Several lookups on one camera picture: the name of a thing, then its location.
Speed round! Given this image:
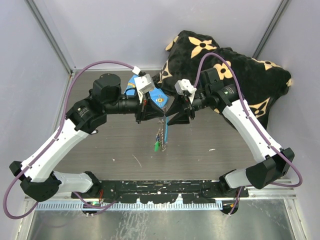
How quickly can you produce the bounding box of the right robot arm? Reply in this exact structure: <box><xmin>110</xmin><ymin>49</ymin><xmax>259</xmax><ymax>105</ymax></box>
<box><xmin>165</xmin><ymin>69</ymin><xmax>295</xmax><ymax>197</ymax></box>

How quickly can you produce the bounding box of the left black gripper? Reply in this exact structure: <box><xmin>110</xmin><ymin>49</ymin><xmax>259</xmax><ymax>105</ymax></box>
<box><xmin>104</xmin><ymin>90</ymin><xmax>165</xmax><ymax>124</ymax></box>

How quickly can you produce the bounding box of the white blue large keyring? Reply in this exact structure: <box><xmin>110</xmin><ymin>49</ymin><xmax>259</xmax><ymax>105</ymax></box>
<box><xmin>157</xmin><ymin>115</ymin><xmax>169</xmax><ymax>152</ymax></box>

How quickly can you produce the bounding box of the aluminium frame rail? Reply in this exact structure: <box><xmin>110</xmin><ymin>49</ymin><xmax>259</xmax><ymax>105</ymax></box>
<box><xmin>24</xmin><ymin>178</ymin><xmax>298</xmax><ymax>203</ymax></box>

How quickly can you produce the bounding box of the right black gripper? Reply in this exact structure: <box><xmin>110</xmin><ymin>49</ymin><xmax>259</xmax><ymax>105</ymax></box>
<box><xmin>164</xmin><ymin>89</ymin><xmax>210</xmax><ymax>126</ymax></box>

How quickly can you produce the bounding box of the black floral plush pillow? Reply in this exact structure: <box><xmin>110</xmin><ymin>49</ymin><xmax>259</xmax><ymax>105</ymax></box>
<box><xmin>152</xmin><ymin>30</ymin><xmax>293</xmax><ymax>128</ymax></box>

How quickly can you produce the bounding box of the bunch of coloured keys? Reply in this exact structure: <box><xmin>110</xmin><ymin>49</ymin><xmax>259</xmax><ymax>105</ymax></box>
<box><xmin>154</xmin><ymin>133</ymin><xmax>162</xmax><ymax>152</ymax></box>

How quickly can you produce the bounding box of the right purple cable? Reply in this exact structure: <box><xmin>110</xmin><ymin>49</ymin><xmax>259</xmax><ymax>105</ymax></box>
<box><xmin>194</xmin><ymin>51</ymin><xmax>303</xmax><ymax>218</ymax></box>

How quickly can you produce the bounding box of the blue space print cloth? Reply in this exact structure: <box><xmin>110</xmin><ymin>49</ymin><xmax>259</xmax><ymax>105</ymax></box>
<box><xmin>124</xmin><ymin>75</ymin><xmax>169</xmax><ymax>110</ymax></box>

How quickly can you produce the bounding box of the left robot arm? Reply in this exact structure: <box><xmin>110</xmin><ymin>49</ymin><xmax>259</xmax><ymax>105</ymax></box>
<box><xmin>9</xmin><ymin>73</ymin><xmax>168</xmax><ymax>202</ymax></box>

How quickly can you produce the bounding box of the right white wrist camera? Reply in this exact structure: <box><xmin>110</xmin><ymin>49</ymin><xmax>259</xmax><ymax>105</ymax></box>
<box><xmin>174</xmin><ymin>79</ymin><xmax>197</xmax><ymax>104</ymax></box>

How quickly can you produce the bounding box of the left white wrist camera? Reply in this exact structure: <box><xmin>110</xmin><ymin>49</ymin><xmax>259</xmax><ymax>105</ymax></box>
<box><xmin>134</xmin><ymin>74</ymin><xmax>155</xmax><ymax>104</ymax></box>

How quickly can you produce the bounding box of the slotted cable duct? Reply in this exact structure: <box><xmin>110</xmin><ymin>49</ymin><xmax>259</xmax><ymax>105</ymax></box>
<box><xmin>35</xmin><ymin>200</ymin><xmax>223</xmax><ymax>211</ymax></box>

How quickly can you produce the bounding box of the purple cable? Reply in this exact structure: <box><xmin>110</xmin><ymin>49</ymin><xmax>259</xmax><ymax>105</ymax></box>
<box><xmin>3</xmin><ymin>59</ymin><xmax>141</xmax><ymax>219</ymax></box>
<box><xmin>194</xmin><ymin>51</ymin><xmax>303</xmax><ymax>218</ymax></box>

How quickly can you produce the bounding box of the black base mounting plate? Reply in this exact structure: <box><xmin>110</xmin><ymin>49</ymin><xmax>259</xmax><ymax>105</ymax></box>
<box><xmin>79</xmin><ymin>180</ymin><xmax>239</xmax><ymax>204</ymax></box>

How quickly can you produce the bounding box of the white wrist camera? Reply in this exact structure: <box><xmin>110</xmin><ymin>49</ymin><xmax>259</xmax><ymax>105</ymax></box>
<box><xmin>174</xmin><ymin>79</ymin><xmax>197</xmax><ymax>104</ymax></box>
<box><xmin>134</xmin><ymin>74</ymin><xmax>155</xmax><ymax>104</ymax></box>

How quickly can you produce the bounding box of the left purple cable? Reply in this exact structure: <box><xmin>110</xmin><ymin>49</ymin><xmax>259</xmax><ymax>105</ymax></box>
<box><xmin>3</xmin><ymin>59</ymin><xmax>141</xmax><ymax>219</ymax></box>

